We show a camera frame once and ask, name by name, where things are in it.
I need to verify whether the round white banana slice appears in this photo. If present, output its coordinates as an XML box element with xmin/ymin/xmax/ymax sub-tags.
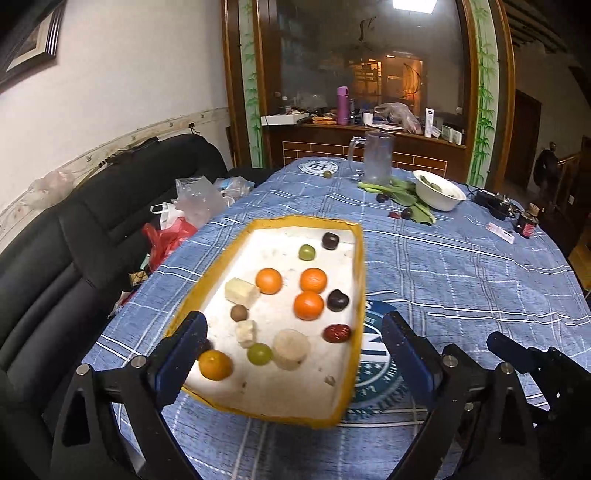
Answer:
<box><xmin>271</xmin><ymin>329</ymin><xmax>310</xmax><ymax>371</ymax></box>

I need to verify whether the white foam box gold rim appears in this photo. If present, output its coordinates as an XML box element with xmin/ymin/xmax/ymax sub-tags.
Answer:
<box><xmin>167</xmin><ymin>215</ymin><xmax>368</xmax><ymax>429</ymax></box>

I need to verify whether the pale banana piece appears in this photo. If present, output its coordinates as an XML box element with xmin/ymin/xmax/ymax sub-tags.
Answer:
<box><xmin>225</xmin><ymin>277</ymin><xmax>260</xmax><ymax>306</ymax></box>
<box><xmin>235</xmin><ymin>320</ymin><xmax>257</xmax><ymax>348</ymax></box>

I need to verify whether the black sofa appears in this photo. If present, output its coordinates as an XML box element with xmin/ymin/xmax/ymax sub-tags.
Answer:
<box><xmin>0</xmin><ymin>134</ymin><xmax>278</xmax><ymax>480</ymax></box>

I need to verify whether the framed picture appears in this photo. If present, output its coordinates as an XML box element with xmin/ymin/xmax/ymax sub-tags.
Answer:
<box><xmin>0</xmin><ymin>0</ymin><xmax>68</xmax><ymax>93</ymax></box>

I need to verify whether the clear glass pitcher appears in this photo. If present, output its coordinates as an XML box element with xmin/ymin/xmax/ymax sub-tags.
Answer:
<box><xmin>347</xmin><ymin>130</ymin><xmax>396</xmax><ymax>184</ymax></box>

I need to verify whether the pink packet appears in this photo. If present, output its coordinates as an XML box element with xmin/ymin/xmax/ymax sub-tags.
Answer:
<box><xmin>487</xmin><ymin>222</ymin><xmax>517</xmax><ymax>244</ymax></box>

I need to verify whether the green leafy vegetable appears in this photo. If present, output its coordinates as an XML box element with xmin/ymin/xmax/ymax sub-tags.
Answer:
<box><xmin>358</xmin><ymin>180</ymin><xmax>437</xmax><ymax>225</ymax></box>

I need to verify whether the white bowl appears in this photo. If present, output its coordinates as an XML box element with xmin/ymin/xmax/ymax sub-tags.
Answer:
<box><xmin>412</xmin><ymin>170</ymin><xmax>467</xmax><ymax>212</ymax></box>

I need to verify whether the blue white plastic bag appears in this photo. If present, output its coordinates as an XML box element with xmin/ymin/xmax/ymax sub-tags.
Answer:
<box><xmin>213</xmin><ymin>175</ymin><xmax>256</xmax><ymax>199</ymax></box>

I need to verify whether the red jujube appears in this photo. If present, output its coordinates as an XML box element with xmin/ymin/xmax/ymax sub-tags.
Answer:
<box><xmin>322</xmin><ymin>324</ymin><xmax>352</xmax><ymax>344</ymax></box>

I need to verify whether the black power adapter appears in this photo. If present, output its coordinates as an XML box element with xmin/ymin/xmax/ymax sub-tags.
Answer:
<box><xmin>475</xmin><ymin>190</ymin><xmax>511</xmax><ymax>220</ymax></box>

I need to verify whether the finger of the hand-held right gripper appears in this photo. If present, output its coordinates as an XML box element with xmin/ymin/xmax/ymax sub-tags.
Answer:
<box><xmin>486</xmin><ymin>330</ymin><xmax>550</xmax><ymax>384</ymax></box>

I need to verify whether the dark bottle red label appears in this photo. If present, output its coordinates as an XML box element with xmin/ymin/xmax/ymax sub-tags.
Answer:
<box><xmin>516</xmin><ymin>203</ymin><xmax>540</xmax><ymax>238</ymax></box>

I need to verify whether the red plastic bag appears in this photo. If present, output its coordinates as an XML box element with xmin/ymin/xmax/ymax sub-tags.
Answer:
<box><xmin>142</xmin><ymin>217</ymin><xmax>199</xmax><ymax>273</ymax></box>

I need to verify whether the yellowish orange mandarin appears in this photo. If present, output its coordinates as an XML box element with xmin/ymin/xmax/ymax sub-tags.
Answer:
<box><xmin>198</xmin><ymin>350</ymin><xmax>233</xmax><ymax>381</ymax></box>

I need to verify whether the long white box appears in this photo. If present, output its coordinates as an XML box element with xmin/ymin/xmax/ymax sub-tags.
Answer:
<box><xmin>261</xmin><ymin>113</ymin><xmax>310</xmax><ymax>126</ymax></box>

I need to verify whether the crumpled clear plastic bag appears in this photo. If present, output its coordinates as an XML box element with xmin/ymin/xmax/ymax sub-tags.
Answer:
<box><xmin>374</xmin><ymin>102</ymin><xmax>423</xmax><ymax>134</ymax></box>

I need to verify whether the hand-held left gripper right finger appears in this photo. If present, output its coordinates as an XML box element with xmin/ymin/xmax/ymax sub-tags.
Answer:
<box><xmin>381</xmin><ymin>311</ymin><xmax>548</xmax><ymax>480</ymax></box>

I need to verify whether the wooden partition cabinet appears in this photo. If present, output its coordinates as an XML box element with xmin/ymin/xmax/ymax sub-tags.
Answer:
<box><xmin>222</xmin><ymin>0</ymin><xmax>515</xmax><ymax>185</ymax></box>

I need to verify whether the dark figure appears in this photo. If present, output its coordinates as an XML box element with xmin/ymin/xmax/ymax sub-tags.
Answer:
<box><xmin>533</xmin><ymin>141</ymin><xmax>561</xmax><ymax>195</ymax></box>

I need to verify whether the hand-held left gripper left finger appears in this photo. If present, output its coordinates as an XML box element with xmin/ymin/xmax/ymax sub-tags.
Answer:
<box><xmin>50</xmin><ymin>310</ymin><xmax>209</xmax><ymax>480</ymax></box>

